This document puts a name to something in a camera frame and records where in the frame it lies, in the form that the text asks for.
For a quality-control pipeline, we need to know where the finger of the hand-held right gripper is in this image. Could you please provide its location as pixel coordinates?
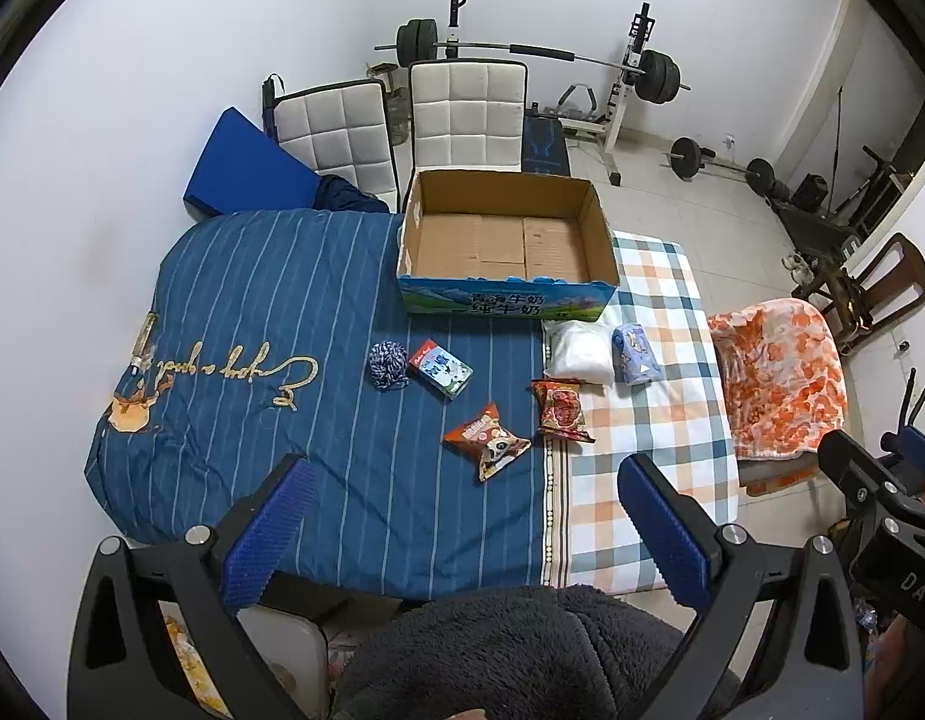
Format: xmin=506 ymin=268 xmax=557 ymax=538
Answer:
xmin=817 ymin=430 xmax=924 ymax=522
xmin=881 ymin=424 xmax=925 ymax=485

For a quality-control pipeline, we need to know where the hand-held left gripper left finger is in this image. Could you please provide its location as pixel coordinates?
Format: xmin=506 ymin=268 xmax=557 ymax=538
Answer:
xmin=67 ymin=454 xmax=336 ymax=720

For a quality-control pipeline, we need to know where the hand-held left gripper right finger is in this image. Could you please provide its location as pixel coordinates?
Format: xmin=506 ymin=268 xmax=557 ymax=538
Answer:
xmin=616 ymin=452 xmax=864 ymax=720

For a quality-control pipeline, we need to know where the red snack bag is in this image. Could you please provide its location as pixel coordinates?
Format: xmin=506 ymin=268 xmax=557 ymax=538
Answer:
xmin=530 ymin=379 xmax=596 ymax=445

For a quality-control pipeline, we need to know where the light blue printed tissue pack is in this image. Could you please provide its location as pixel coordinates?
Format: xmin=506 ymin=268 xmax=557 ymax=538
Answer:
xmin=611 ymin=322 xmax=662 ymax=385

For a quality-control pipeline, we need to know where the white stuffing bag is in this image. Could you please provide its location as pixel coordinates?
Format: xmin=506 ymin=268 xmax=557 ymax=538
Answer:
xmin=542 ymin=319 xmax=615 ymax=387

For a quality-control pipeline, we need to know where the orange panda snack bag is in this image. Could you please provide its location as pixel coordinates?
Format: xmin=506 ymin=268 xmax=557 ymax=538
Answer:
xmin=442 ymin=403 xmax=533 ymax=482

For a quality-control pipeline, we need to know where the blue white yarn ball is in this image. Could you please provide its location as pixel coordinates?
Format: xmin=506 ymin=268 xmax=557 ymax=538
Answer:
xmin=368 ymin=341 xmax=411 ymax=391

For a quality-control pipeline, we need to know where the small milk carton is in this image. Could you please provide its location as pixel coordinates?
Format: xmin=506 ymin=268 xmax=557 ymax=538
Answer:
xmin=407 ymin=337 xmax=474 ymax=400

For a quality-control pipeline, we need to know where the cardboard box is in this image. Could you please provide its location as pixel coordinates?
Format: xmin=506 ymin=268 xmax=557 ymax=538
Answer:
xmin=397 ymin=169 xmax=623 ymax=323

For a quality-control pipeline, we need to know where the plaid bed sheet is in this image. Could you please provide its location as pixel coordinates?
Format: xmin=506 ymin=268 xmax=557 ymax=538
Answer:
xmin=541 ymin=231 xmax=741 ymax=593

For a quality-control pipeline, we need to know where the orange floral blanket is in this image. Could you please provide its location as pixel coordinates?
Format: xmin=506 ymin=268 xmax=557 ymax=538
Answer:
xmin=706 ymin=298 xmax=849 ymax=462

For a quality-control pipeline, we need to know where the brown wooden chair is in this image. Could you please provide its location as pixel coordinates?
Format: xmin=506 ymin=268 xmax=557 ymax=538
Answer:
xmin=792 ymin=232 xmax=925 ymax=357

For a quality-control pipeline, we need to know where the dark fleece clothing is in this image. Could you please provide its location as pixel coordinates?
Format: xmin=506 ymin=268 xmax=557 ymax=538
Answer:
xmin=331 ymin=585 xmax=741 ymax=720

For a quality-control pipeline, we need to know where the blue striped duvet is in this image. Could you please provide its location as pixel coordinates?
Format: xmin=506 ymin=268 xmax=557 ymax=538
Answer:
xmin=83 ymin=210 xmax=554 ymax=601

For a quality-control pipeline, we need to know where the black low bench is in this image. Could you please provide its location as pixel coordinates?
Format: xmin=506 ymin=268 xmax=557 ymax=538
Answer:
xmin=770 ymin=191 xmax=864 ymax=260

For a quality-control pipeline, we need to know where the dark blue garment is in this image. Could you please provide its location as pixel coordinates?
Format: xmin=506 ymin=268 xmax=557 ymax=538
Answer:
xmin=316 ymin=174 xmax=389 ymax=215

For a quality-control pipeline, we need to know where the small barbell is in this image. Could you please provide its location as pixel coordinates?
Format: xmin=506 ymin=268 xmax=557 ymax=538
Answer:
xmin=661 ymin=136 xmax=779 ymax=200

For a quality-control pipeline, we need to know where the blue foam cushion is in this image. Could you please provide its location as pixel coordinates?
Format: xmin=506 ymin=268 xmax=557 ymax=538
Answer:
xmin=181 ymin=106 xmax=325 ymax=220

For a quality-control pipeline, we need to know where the white padded chair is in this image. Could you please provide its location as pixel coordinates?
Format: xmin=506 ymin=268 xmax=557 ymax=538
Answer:
xmin=407 ymin=60 xmax=528 ymax=173
xmin=271 ymin=79 xmax=401 ymax=211

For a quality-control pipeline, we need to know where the white weight bench rack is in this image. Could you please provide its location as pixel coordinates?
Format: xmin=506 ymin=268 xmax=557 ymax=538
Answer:
xmin=433 ymin=0 xmax=659 ymax=188

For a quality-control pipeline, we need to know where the racked barbell with black plates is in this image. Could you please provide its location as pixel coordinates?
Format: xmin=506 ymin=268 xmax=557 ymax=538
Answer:
xmin=373 ymin=17 xmax=692 ymax=106

